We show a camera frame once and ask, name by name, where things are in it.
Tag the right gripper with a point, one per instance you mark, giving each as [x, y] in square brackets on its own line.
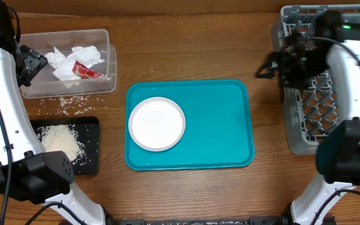
[281, 59]

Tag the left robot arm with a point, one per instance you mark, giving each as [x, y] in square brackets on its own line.
[27, 171]

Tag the white napkin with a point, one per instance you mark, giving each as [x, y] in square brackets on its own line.
[63, 65]

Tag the teal serving tray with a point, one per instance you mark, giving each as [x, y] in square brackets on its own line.
[218, 132]

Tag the clear plastic waste bin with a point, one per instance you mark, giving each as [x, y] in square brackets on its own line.
[46, 84]

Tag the black rectangular tray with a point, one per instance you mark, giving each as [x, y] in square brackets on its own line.
[89, 133]

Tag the large white plate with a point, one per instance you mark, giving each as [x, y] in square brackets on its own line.
[157, 124]

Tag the red sauce packet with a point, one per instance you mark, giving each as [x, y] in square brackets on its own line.
[84, 72]

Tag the scattered rice grains on table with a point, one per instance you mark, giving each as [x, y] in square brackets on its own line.
[70, 105]

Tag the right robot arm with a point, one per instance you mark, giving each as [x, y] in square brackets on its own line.
[336, 49]

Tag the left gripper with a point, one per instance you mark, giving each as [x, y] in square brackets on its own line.
[35, 61]

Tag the pile of white rice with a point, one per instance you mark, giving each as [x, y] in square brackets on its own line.
[62, 138]

